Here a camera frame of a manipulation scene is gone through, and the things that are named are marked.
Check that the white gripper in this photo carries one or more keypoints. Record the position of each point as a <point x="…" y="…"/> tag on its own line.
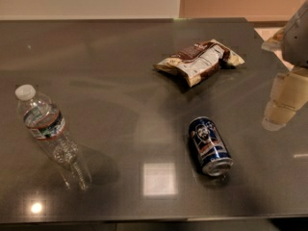
<point x="296" y="42"/>

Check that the blue pepsi can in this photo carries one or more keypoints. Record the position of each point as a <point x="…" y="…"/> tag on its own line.
<point x="212" y="153"/>

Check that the brown white chip bag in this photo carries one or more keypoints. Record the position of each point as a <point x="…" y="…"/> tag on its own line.
<point x="200" y="61"/>

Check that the clear plastic water bottle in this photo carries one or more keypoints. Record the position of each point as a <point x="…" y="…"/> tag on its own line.
<point x="46" y="123"/>

